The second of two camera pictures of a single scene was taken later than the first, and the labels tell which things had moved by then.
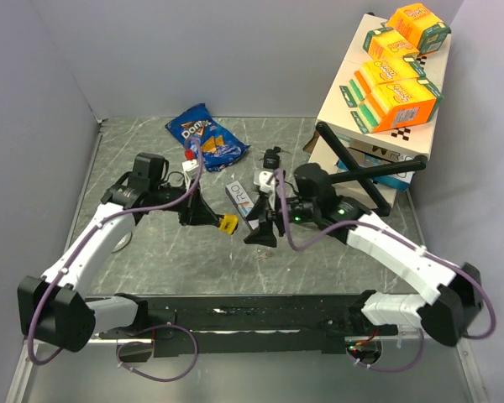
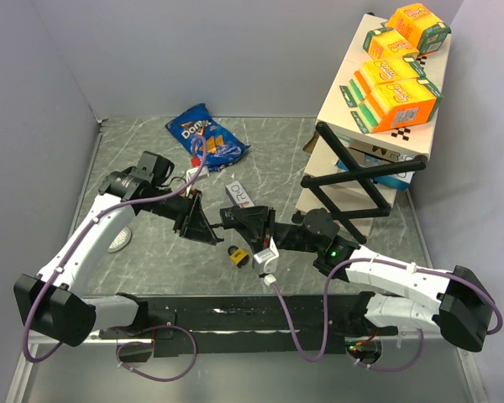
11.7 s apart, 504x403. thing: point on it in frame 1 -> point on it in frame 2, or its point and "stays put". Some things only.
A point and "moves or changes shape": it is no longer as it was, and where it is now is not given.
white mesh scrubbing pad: [123, 243] stays put
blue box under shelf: [401, 180] stays put
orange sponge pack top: [420, 27] stays put
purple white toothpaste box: [239, 197] stays put
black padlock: [271, 159] -> [228, 218]
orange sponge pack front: [398, 104] stays put
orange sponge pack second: [386, 44] stays put
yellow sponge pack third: [378, 73] stays put
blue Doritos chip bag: [220, 148] stays put
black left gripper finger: [202, 215] -> [198, 227]
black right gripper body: [274, 212] -> [273, 228]
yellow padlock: [228, 223] moves or changes shape
